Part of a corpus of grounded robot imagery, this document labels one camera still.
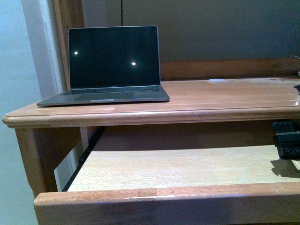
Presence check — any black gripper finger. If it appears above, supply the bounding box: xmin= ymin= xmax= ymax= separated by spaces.
xmin=272 ymin=121 xmax=295 ymax=135

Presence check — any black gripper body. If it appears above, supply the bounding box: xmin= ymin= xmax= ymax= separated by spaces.
xmin=274 ymin=132 xmax=300 ymax=160

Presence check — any wooden desk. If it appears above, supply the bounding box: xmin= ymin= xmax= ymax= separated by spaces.
xmin=3 ymin=58 xmax=300 ymax=195

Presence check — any wooden pull-out keyboard tray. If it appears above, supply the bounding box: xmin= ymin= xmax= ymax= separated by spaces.
xmin=33 ymin=121 xmax=300 ymax=225

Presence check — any white round sticker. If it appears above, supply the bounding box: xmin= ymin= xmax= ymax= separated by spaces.
xmin=209 ymin=78 xmax=225 ymax=83

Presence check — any grey open laptop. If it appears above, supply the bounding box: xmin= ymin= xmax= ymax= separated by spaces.
xmin=37 ymin=26 xmax=170 ymax=107

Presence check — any wooden door frame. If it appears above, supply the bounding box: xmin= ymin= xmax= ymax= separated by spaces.
xmin=53 ymin=0 xmax=84 ymax=90

